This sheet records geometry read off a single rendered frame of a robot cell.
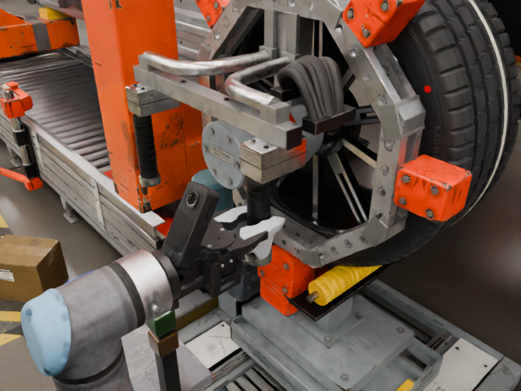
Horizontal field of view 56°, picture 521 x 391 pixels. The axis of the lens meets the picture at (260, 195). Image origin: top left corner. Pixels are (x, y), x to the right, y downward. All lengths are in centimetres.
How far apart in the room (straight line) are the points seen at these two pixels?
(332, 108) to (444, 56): 21
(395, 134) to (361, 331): 77
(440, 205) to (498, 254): 149
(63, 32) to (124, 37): 205
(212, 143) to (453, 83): 42
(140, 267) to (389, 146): 43
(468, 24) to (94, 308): 72
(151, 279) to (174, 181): 76
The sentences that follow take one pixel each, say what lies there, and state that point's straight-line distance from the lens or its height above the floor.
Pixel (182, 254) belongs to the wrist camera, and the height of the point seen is 85.
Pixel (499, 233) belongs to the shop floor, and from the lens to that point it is 240.
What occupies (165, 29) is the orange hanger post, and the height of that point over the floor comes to 99.
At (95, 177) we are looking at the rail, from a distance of 188.
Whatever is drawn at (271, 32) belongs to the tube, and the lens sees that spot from 92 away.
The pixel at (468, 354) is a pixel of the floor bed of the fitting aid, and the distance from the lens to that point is 167.
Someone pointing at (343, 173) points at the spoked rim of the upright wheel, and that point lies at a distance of 103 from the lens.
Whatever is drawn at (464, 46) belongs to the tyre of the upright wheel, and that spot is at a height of 105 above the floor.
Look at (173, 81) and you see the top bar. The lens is 88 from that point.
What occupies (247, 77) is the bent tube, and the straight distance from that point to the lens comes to 80.
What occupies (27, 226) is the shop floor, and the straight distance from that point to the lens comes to 244.
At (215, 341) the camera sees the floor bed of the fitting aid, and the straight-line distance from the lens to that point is 158.
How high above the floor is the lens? 124
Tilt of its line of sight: 31 degrees down
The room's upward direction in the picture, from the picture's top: straight up
